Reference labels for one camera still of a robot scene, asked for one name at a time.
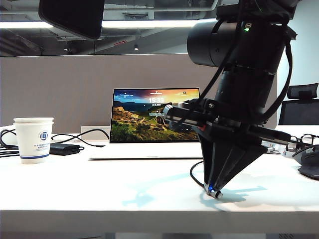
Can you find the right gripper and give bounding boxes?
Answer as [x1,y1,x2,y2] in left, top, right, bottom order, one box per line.
[196,64,291,191]

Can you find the black charger cable silver plug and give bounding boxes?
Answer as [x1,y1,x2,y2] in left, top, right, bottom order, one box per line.
[189,160,223,199]

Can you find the black smartphone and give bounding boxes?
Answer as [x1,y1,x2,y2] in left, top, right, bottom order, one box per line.
[38,0,106,40]

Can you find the grey-brown desk partition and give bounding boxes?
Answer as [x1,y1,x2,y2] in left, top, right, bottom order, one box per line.
[0,51,278,132]

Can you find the black computer mouse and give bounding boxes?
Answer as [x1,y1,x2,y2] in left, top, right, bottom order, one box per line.
[291,144,319,180]

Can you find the white laptop landscape wallpaper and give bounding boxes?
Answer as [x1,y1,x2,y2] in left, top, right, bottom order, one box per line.
[87,87,207,160]

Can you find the black mesh office chair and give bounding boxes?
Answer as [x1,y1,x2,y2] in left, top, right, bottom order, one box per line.
[278,83,319,125]

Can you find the long ceiling light strip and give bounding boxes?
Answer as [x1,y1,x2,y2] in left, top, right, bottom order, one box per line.
[0,19,217,28]

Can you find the black power adapter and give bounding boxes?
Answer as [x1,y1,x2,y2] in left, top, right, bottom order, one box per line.
[49,142,85,156]

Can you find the white paper cup blue logo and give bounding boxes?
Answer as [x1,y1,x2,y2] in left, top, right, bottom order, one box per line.
[14,121,54,165]

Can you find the plain white paper cup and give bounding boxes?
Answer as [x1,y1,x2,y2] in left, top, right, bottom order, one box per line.
[13,117,55,124]

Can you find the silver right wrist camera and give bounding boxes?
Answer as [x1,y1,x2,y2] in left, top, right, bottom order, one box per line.
[163,104,217,125]

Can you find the grey lanyard strap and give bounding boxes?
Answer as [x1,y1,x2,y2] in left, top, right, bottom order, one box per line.
[268,144,294,158]

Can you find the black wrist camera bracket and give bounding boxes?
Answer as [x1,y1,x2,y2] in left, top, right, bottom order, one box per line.
[183,99,217,110]

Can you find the black frame eyeglasses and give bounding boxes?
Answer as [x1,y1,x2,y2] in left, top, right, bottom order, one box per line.
[286,133,319,157]

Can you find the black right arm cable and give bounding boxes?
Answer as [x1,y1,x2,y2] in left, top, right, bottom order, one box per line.
[199,14,294,122]

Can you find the black adapter cable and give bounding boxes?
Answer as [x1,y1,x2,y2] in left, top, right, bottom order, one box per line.
[50,128,110,148]

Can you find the thin black cable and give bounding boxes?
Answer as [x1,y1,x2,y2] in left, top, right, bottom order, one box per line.
[0,145,20,158]
[0,128,17,147]

